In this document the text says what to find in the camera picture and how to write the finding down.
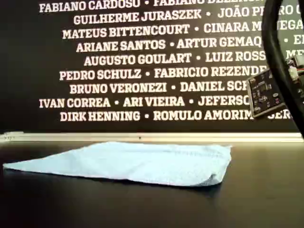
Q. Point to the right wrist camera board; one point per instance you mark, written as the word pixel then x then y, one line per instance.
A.
pixel 263 95

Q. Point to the black board with white names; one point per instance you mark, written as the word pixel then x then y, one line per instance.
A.
pixel 23 71

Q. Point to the light blue cloth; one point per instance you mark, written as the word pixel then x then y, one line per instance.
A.
pixel 142 164

